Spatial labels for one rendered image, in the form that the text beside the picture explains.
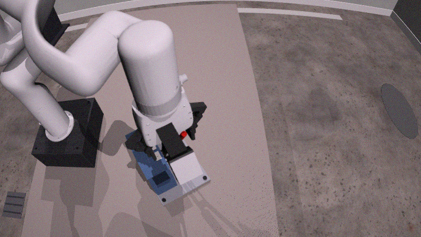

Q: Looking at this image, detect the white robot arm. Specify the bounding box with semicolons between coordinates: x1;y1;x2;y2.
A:
0;0;203;185

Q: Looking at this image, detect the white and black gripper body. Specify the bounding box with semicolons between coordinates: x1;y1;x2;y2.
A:
131;87;193;147

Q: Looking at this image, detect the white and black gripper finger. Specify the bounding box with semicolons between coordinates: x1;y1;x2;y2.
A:
185;102;207;140
125;129;157;161

